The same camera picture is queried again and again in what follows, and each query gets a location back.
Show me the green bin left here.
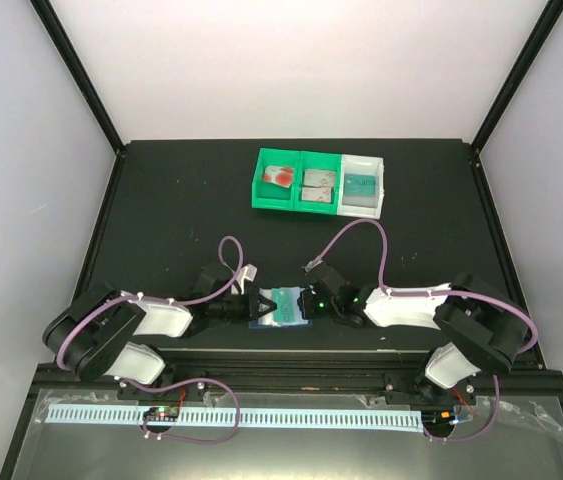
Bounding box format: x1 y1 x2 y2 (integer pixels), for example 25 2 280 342
251 148 300 211

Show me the white patterned card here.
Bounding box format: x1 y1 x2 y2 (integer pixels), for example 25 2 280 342
302 168 337 187

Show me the green bin middle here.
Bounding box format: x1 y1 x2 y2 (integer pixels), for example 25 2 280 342
293 151 342 215

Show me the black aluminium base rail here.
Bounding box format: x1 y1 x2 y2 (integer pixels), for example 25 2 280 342
36 351 563 396

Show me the red circle card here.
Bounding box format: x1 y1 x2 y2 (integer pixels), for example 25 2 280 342
262 165 283 183
271 166 294 188

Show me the left circuit board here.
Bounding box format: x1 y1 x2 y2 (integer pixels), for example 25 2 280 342
143 406 180 422

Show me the pink blossom card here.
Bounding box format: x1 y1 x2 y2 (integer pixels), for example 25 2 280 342
300 187 333 204

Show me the light blue slotted strip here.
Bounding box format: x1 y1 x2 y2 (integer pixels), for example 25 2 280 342
44 404 423 433

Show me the green bin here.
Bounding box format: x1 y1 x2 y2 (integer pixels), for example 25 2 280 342
293 151 342 215
251 148 300 211

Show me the black frame post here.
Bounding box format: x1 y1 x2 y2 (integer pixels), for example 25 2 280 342
30 0 124 154
471 0 563 154

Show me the black frame post left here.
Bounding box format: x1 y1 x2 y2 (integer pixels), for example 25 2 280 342
30 0 124 154

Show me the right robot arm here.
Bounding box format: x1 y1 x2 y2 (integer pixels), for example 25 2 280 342
298 261 538 406

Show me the white bin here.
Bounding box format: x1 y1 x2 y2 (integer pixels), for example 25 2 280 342
337 154 384 220

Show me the black frame post right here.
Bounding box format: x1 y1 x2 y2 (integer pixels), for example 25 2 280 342
471 0 563 154

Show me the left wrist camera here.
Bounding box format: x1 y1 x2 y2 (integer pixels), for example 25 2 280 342
231 264 257 295

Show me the blue leather card holder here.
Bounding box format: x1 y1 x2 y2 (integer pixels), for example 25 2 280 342
248 287 312 329

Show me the teal card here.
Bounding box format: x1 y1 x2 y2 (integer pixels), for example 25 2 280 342
272 287 305 327
344 174 376 197

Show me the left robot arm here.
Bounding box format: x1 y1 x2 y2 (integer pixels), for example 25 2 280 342
42 264 281 399

